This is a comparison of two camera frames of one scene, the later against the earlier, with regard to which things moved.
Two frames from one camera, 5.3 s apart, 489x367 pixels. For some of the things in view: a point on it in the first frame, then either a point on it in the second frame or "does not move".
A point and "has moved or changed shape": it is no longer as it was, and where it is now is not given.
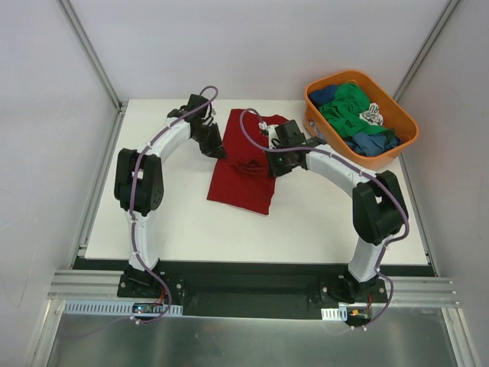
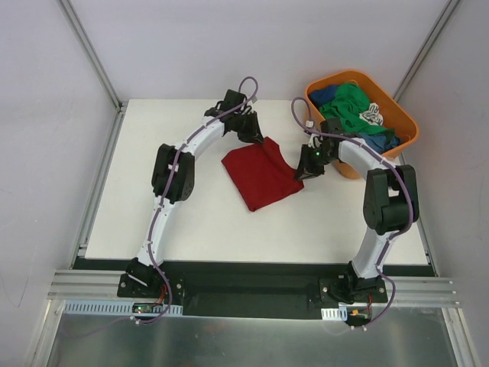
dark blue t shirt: [322, 96] does not move
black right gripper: [277, 164] to [311, 161]
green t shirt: [343, 112] does not move
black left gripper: [210, 138] to [247, 125]
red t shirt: [242, 176] has moved or changed shape
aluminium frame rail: [406, 290] does not move
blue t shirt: [369, 144] does not move
